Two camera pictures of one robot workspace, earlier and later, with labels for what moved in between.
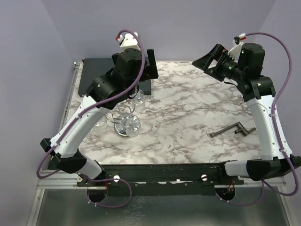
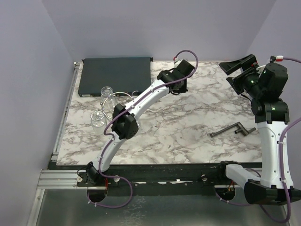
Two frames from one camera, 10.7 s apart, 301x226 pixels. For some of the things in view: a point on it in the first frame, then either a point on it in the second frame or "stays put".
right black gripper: [204, 62] -> [232, 66]
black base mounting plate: [188, 179] stays put
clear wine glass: [100, 126] stays put
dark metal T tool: [241, 129] stays put
